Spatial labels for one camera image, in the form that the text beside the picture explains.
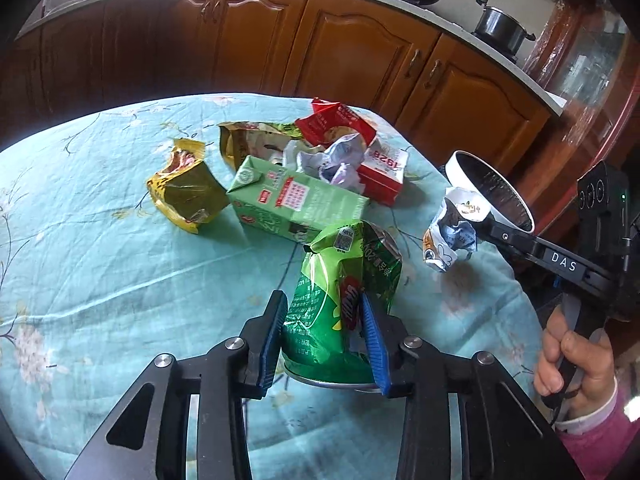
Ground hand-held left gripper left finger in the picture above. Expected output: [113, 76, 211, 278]
[65, 290, 290, 480]

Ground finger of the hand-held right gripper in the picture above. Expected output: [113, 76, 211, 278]
[475, 212, 549, 267]

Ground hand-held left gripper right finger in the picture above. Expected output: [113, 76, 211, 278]
[360, 292, 583, 480]

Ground white round trash bin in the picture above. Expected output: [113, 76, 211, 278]
[444, 150, 536, 233]

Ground crushed green drink can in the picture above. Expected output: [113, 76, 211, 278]
[281, 219, 403, 392]

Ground printed white wrapper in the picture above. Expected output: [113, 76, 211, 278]
[422, 186, 493, 274]

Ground lavender white wrapper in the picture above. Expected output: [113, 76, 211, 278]
[319, 132, 368, 195]

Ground person's right forearm pink sleeve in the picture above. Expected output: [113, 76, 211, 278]
[552, 375, 640, 480]

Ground person's right hand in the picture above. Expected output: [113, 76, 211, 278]
[532, 302, 618, 421]

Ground green drink carton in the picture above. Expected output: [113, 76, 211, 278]
[226, 155, 371, 245]

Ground red white carton box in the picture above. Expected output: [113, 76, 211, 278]
[357, 140, 410, 206]

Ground yellow green snack wrapper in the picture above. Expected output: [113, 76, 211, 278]
[218, 121, 303, 171]
[146, 138, 230, 234]

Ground wooden framed glass door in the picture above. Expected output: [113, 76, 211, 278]
[505, 0, 640, 241]

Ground crumpled white paper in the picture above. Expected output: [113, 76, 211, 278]
[282, 139, 328, 177]

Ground black gas stove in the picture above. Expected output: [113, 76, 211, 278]
[470, 32, 521, 64]

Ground dark steel cooking pot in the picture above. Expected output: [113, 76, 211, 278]
[472, 0, 536, 53]

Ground red snack bag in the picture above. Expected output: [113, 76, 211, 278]
[295, 97, 377, 148]

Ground white kitchen countertop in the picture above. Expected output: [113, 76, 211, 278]
[15, 0, 568, 111]

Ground wooden lower kitchen cabinets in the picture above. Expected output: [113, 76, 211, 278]
[0, 0, 553, 181]

